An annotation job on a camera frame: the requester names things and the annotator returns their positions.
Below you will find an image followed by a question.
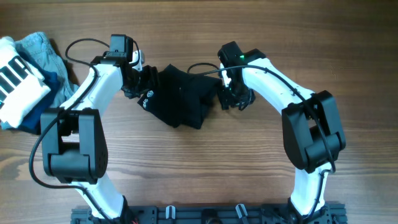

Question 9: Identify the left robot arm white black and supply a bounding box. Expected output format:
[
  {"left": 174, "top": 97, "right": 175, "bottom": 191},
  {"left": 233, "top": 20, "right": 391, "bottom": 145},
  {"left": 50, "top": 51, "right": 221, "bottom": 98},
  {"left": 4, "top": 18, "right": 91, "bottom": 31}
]
[{"left": 29, "top": 52, "right": 160, "bottom": 223}]

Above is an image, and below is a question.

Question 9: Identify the light blue denim garment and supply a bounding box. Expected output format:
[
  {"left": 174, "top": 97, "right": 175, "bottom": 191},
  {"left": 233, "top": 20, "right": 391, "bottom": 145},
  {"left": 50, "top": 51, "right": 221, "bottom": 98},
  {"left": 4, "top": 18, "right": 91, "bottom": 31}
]
[{"left": 15, "top": 32, "right": 79, "bottom": 108}]

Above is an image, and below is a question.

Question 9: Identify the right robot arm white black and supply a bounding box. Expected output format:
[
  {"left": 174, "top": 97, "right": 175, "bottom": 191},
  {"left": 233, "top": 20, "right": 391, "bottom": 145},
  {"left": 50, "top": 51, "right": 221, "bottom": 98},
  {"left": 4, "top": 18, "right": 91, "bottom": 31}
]
[{"left": 218, "top": 42, "right": 346, "bottom": 223}]

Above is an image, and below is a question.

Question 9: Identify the navy blue folded garment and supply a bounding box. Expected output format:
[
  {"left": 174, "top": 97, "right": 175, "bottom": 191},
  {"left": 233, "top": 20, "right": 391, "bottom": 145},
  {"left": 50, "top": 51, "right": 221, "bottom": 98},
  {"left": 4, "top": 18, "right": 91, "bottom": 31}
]
[{"left": 1, "top": 54, "right": 60, "bottom": 134}]

